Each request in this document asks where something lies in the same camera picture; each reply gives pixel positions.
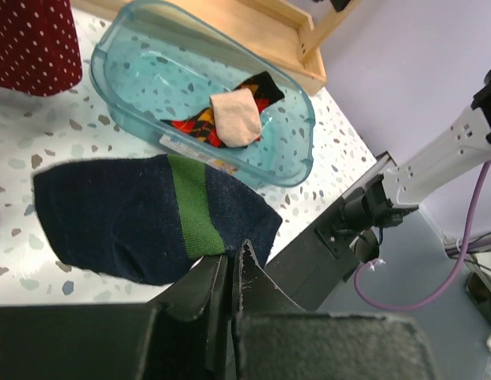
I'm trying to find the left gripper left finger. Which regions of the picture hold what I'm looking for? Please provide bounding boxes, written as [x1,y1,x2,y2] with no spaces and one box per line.
[0,256,230,379]

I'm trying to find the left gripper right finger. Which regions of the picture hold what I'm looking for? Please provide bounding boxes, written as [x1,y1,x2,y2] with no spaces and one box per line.
[232,240,440,379]

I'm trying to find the navy green striped sock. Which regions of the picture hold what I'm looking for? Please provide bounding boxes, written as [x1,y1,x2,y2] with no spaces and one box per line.
[32,154,282,286]

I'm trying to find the red black argyle sock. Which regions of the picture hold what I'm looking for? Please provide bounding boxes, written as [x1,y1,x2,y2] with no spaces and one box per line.
[162,71,284,149]

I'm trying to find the beige sock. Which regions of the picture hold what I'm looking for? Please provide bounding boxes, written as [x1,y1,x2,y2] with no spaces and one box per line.
[210,88,262,148]

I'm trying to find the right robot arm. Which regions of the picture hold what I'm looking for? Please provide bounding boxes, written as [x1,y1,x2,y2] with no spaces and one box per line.
[339,70,491,232]

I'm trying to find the teal plastic basin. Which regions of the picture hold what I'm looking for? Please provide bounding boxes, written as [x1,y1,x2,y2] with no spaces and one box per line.
[89,1,315,188]

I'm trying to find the right wooden clothes rack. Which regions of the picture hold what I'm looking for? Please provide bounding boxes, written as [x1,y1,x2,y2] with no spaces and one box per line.
[72,1,358,95]

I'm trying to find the red polka dot garment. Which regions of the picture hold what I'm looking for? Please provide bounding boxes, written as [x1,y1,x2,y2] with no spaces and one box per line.
[0,0,82,97]

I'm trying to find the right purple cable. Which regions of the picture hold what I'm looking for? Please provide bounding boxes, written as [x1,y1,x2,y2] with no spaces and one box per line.
[354,160,491,310]

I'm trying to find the aluminium frame rail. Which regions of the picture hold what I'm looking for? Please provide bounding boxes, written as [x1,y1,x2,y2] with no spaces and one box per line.
[341,152,396,199]

